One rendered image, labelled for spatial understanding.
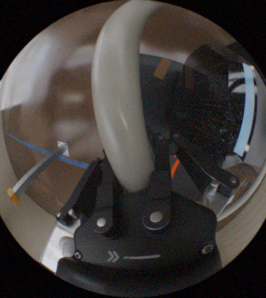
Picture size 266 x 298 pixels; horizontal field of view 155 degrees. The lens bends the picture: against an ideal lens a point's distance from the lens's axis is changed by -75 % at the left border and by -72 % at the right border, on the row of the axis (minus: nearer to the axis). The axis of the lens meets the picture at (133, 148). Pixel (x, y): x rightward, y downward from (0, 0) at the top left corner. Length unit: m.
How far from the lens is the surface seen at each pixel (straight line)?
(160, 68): 1.09
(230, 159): 0.39
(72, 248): 0.68
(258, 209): 6.02
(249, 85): 0.41
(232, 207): 0.31
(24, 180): 1.17
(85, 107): 1.21
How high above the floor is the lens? 1.04
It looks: 65 degrees down
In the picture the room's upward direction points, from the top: 168 degrees counter-clockwise
